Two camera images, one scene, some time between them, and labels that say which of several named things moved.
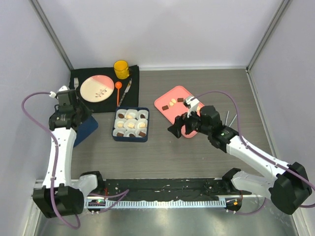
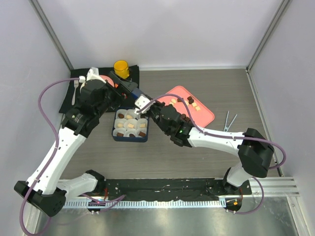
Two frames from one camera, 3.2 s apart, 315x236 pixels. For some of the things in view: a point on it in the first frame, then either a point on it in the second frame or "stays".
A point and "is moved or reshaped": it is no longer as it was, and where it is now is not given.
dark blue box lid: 85,130 is moved or reshaped
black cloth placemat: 126,91 stays
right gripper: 176,128 to 157,103
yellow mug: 121,69 stays
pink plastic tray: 171,104 stays
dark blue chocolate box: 131,124 stays
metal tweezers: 227,117 stays
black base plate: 164,190 stays
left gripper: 87,112 to 128,85
